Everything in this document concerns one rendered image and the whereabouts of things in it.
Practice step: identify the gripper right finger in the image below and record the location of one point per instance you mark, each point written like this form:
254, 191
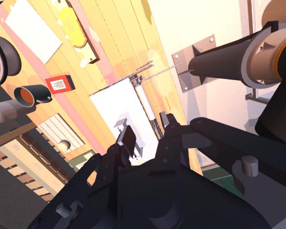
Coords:
228, 140

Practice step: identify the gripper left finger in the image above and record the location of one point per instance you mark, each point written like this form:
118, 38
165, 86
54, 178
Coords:
90, 176

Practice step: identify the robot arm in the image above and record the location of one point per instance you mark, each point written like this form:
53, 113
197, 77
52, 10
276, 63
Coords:
283, 107

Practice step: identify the green box with white label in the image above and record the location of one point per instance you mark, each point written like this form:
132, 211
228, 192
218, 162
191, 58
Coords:
82, 159

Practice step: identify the grey tool box catch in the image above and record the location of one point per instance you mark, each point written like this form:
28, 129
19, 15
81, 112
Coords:
121, 122

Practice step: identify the white tool box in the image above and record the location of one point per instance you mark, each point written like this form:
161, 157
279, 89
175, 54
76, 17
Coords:
114, 104

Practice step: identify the red box with white label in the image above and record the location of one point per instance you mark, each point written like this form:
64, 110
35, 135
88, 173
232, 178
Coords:
59, 83

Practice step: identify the short grey metal bar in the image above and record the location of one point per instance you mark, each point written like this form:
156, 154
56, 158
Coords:
145, 65

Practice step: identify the green crate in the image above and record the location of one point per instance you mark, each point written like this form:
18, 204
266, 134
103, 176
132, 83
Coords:
219, 178

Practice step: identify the ribbed grey board with ball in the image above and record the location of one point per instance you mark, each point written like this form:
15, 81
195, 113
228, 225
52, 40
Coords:
59, 132

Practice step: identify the brown shelf unit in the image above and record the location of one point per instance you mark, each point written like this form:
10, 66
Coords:
26, 162

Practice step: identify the thin grey metal rod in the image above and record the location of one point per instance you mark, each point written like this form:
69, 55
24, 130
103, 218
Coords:
162, 71

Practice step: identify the dark mug with orange inside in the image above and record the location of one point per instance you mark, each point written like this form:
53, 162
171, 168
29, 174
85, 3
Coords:
38, 93

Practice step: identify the grey round tube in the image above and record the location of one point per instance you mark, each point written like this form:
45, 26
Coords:
7, 110

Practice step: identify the tan round vessel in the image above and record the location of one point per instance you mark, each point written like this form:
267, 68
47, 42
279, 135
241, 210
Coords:
278, 10

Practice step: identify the white paper sheet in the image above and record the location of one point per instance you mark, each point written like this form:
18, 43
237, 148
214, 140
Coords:
33, 31

